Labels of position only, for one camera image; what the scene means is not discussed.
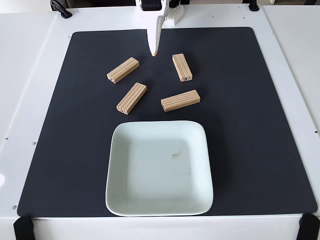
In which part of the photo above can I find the grooved wooden block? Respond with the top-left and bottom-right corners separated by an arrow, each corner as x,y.
172,53 -> 194,83
160,89 -> 202,113
116,82 -> 148,116
106,57 -> 140,85

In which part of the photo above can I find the black table clamp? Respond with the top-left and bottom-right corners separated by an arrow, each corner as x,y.
297,213 -> 320,240
247,0 -> 260,12
49,0 -> 73,20
12,216 -> 35,240

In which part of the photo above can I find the black rubber mat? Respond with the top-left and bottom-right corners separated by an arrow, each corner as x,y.
16,26 -> 318,218

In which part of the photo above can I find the pale green square plate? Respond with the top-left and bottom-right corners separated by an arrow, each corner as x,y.
105,120 -> 215,217

